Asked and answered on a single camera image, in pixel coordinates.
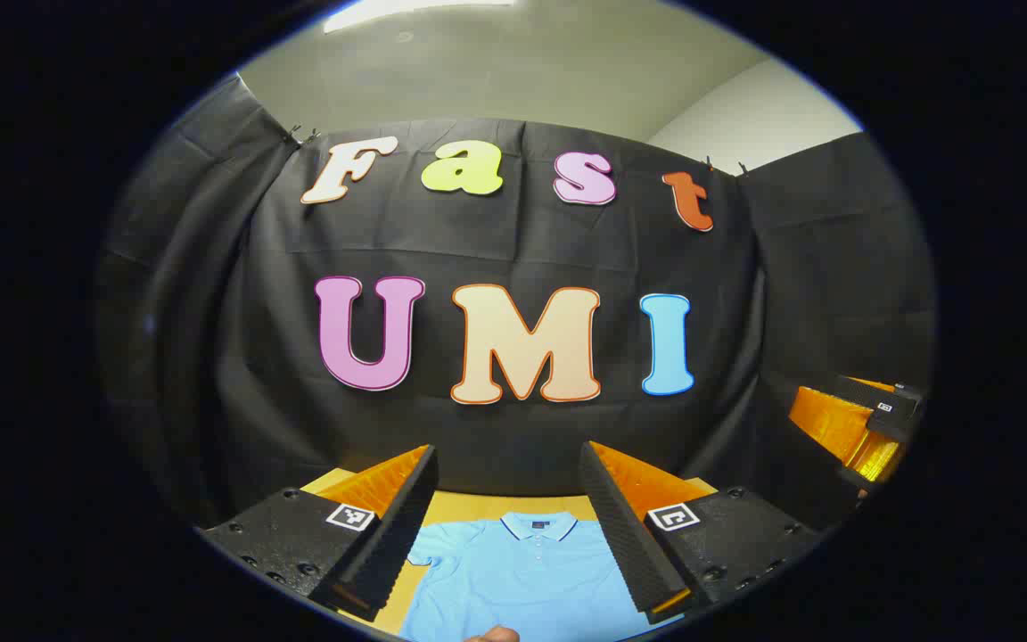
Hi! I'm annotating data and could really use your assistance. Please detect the black backdrop cloth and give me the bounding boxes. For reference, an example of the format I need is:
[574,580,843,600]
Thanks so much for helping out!
[94,73,938,536]

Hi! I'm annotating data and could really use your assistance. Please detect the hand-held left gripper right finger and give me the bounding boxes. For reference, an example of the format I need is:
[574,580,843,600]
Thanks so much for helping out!
[578,440,826,625]

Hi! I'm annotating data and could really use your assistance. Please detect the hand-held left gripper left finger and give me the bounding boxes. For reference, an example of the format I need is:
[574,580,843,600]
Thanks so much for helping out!
[195,444,440,623]

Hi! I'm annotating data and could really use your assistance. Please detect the light blue polo T-shirt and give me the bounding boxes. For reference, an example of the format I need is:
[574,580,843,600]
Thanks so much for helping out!
[398,511,670,642]

